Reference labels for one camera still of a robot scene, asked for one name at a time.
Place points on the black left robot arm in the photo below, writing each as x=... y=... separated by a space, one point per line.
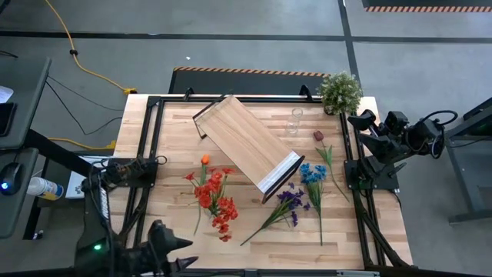
x=102 y=200

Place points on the blue artificial flower bunch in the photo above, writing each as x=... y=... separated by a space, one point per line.
x=311 y=175

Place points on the black desk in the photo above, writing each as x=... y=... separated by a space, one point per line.
x=23 y=115

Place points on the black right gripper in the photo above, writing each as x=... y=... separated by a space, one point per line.
x=396 y=142

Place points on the black aluminium rig frame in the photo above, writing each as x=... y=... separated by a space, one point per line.
x=155 y=127

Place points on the black tablet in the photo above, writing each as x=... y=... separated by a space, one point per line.
x=5 y=119

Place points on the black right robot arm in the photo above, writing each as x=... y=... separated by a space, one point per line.
x=423 y=134

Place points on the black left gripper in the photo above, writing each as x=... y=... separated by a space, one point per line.
x=159 y=250

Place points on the green potted plant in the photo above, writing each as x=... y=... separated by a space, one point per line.
x=340 y=92

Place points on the dark red artificial tulip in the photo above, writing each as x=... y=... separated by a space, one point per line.
x=318 y=135

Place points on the red artificial flower bunch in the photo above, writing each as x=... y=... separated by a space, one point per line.
x=227 y=207

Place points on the purple artificial flower bunch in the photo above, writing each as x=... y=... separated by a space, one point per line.
x=286 y=198

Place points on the clear glass vase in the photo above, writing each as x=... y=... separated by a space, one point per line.
x=294 y=125

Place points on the black hazard-striped floor mat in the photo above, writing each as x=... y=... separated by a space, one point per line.
x=423 y=8
x=246 y=82

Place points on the white paper sheet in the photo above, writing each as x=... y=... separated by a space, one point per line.
x=4 y=94

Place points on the black metal stand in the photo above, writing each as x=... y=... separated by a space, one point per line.
x=465 y=181

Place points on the white spray can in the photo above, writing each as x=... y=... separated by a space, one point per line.
x=42 y=187

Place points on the black computer mouse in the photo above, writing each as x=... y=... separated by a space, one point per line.
x=11 y=177

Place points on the orange artificial tulip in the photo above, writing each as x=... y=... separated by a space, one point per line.
x=205 y=159

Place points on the white box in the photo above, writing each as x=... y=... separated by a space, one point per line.
x=75 y=188

